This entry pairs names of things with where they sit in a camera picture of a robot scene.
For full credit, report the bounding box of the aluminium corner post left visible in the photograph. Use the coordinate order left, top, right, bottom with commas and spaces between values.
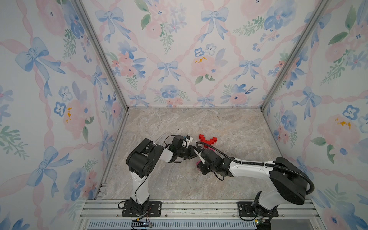
71, 0, 128, 112

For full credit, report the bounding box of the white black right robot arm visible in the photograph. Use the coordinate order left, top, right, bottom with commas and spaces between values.
195, 148, 315, 217

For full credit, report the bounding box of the aluminium corner post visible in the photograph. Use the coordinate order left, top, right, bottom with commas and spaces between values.
71, 0, 128, 112
260, 0, 330, 113

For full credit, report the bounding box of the aluminium corner post right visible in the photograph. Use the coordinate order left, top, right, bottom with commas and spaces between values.
260, 0, 330, 113

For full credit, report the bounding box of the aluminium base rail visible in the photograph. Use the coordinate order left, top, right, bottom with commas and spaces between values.
75, 200, 326, 230

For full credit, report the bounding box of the red 2x4 lego brick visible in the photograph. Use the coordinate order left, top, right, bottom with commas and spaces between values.
198, 134, 218, 146

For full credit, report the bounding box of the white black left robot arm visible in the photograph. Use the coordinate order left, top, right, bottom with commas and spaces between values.
124, 135, 196, 216

